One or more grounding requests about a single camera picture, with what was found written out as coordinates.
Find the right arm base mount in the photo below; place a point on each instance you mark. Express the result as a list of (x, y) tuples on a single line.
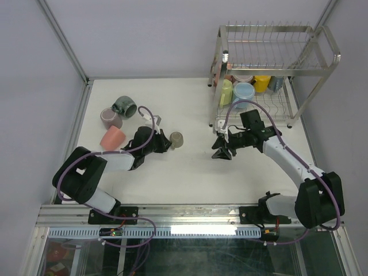
[(259, 215)]

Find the pink tumbler cup left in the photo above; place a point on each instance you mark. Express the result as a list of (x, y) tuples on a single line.
[(112, 139)]

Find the yellow mug black handle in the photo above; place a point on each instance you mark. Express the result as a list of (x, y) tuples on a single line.
[(260, 83)]

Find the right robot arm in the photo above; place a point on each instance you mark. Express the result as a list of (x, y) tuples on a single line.
[(320, 195)]

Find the pale yellow mug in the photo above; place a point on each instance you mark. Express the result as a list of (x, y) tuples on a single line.
[(226, 93)]

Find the slate blue small mug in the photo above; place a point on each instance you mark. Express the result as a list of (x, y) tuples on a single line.
[(275, 83)]

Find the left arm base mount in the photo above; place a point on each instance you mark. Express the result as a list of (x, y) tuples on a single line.
[(118, 215)]

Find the lilac ribbed mug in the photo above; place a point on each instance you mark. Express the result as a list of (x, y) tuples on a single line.
[(242, 78)]

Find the mauve upside-down mug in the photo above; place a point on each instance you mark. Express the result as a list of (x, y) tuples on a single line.
[(110, 118)]

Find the dark green glazed mug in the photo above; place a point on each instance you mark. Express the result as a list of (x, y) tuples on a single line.
[(124, 106)]

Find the light blue mug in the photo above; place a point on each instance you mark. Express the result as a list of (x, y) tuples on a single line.
[(243, 91)]

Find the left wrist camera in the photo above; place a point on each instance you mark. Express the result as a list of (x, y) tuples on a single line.
[(152, 121)]

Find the aluminium mounting rail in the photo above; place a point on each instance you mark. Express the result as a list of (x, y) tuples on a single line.
[(71, 215)]

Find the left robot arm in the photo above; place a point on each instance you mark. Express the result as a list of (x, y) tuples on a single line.
[(79, 176)]

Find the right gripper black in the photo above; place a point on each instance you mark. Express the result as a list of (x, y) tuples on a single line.
[(221, 142)]

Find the steel dish rack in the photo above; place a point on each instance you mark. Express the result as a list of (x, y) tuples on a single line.
[(276, 50)]

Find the small taupe mug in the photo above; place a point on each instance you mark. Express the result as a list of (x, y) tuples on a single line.
[(176, 139)]

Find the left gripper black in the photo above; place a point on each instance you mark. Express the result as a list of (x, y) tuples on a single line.
[(164, 142)]

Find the white slotted cable duct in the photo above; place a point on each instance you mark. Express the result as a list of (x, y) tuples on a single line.
[(175, 231)]

